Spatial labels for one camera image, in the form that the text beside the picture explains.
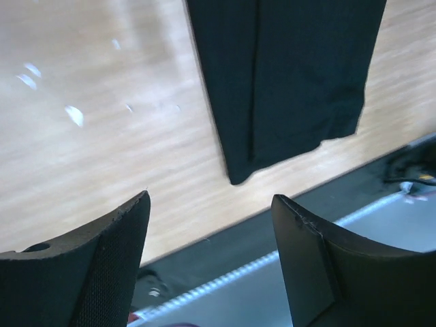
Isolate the white slotted cable duct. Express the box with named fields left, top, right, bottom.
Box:
left=133, top=192, right=405, bottom=326

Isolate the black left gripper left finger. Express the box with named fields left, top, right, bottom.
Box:
left=1, top=191, right=151, bottom=327

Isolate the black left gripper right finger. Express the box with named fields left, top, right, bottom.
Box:
left=271, top=194, right=435, bottom=326

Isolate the black t shirt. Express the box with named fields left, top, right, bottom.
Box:
left=187, top=0, right=386, bottom=185

